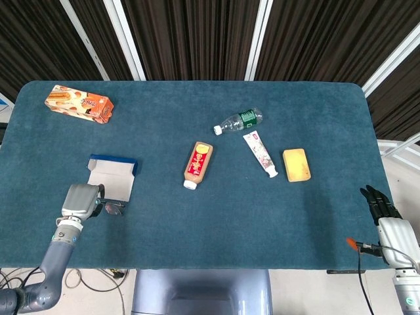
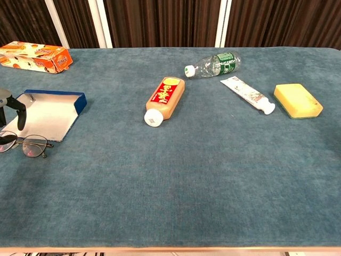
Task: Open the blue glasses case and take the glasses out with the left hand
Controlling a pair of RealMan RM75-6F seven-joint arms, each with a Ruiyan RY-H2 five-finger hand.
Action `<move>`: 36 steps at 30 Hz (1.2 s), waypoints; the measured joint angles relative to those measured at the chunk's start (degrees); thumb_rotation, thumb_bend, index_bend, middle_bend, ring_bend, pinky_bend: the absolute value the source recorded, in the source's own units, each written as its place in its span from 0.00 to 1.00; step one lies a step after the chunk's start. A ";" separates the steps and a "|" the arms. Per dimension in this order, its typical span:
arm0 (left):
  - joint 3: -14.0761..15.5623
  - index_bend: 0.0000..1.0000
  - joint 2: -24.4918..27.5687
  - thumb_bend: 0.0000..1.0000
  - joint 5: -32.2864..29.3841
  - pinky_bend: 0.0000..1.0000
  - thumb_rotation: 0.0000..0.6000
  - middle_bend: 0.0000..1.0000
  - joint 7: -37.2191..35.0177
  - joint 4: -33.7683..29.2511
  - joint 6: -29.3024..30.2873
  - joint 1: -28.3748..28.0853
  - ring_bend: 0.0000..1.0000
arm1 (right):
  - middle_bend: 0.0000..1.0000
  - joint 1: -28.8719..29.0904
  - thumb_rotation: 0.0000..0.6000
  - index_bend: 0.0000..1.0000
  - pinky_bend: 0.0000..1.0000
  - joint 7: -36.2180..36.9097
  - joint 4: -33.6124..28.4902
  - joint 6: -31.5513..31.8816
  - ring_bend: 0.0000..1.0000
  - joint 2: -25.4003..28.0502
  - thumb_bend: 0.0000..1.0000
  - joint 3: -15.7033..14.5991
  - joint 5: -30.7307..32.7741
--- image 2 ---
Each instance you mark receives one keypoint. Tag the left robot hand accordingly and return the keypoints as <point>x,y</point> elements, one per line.
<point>21,114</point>

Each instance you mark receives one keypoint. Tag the blue glasses case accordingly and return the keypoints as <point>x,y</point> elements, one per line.
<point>48,117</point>

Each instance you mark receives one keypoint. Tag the thin-framed eyeglasses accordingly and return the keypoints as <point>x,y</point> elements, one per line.
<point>33,146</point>

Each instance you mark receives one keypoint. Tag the orange biscuit box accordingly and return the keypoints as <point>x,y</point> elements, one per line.
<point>34,57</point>

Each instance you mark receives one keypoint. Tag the sauce bottle with red label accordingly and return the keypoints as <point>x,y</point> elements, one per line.
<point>165,98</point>

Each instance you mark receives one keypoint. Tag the dark brown pleated curtain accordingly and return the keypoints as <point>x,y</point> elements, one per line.
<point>160,24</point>

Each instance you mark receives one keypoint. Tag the teal table cloth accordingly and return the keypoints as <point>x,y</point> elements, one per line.
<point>186,173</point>

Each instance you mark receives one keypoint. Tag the clear bottle with green label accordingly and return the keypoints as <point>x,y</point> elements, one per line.
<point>213,65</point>

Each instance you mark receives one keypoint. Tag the white toothpaste tube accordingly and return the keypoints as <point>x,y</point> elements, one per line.
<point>247,93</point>

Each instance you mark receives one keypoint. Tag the yellow sponge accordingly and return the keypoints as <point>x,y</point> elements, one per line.
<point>297,100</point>

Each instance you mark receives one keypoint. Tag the thin white metal post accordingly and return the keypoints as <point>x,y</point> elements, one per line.
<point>57,24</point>

